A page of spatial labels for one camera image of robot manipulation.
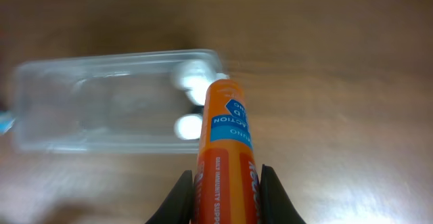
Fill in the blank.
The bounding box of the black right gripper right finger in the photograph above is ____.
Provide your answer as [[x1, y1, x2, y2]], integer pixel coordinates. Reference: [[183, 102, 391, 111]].
[[260, 164, 306, 224]]

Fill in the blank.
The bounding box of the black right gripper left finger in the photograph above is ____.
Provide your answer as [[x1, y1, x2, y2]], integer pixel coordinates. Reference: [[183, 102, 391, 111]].
[[145, 170, 193, 224]]

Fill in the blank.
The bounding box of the orange tablet tube white cap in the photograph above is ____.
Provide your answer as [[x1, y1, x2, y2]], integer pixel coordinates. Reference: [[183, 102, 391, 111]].
[[191, 79, 262, 224]]

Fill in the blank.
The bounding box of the dark bottle white cap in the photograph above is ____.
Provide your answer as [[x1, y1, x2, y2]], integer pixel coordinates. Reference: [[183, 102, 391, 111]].
[[174, 114, 203, 140]]

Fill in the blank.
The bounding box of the clear capped spray bottle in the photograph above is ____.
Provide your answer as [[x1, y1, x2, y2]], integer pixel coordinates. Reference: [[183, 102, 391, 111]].
[[172, 60, 229, 106]]

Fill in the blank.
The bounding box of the clear plastic container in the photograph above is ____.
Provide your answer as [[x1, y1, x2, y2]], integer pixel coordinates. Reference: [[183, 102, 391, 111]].
[[12, 49, 224, 154]]

